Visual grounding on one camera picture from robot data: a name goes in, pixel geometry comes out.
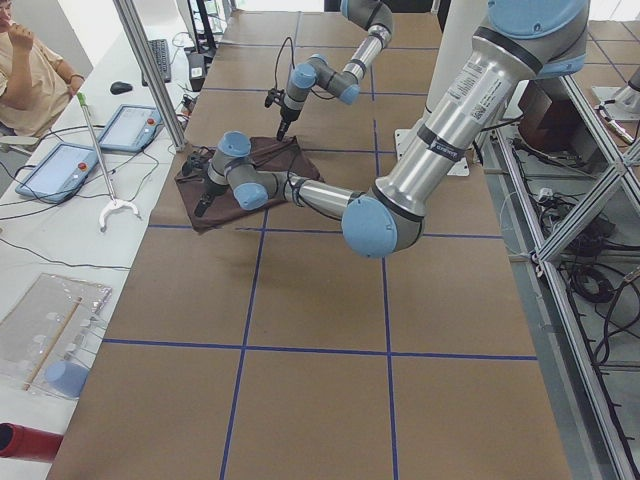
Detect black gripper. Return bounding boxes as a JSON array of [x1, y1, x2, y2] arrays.
[[276, 103, 300, 141], [194, 177, 226, 217]]

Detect brown t-shirt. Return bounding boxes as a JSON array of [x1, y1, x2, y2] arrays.
[[174, 137, 324, 232]]

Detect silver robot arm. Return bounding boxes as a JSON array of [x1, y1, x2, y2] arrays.
[[265, 1, 394, 141], [195, 1, 589, 258]]

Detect long reacher grabber stick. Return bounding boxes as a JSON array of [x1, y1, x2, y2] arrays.
[[76, 92, 141, 233]]

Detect far teach pendant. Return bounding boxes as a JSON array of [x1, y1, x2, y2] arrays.
[[98, 104, 162, 153]]

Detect teach pendant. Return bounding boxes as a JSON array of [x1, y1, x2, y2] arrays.
[[15, 142, 98, 204], [98, 104, 162, 153]]

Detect black box with label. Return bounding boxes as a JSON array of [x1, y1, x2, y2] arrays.
[[187, 52, 207, 92]]

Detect black computer mouse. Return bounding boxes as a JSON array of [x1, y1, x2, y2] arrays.
[[110, 81, 133, 95]]

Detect black keyboard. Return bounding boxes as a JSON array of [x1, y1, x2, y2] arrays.
[[147, 39, 172, 83]]

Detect near teach pendant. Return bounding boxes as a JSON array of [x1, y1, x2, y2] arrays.
[[15, 142, 98, 204]]

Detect wooden stick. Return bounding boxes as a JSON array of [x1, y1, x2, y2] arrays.
[[22, 297, 82, 391]]

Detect person in beige shirt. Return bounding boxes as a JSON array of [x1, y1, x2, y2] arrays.
[[1, 1, 85, 138]]

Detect clear plastic bag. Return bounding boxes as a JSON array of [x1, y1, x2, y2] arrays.
[[1, 274, 112, 399]]

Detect light blue cup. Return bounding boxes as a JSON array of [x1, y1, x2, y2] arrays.
[[45, 360, 89, 398]]

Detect red cylinder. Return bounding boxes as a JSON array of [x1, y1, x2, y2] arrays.
[[1, 423, 64, 463]]

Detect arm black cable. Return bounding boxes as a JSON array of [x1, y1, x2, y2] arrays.
[[197, 145, 306, 206], [273, 35, 296, 94]]

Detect aluminium frame post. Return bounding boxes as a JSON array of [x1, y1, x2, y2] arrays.
[[113, 0, 187, 152]]

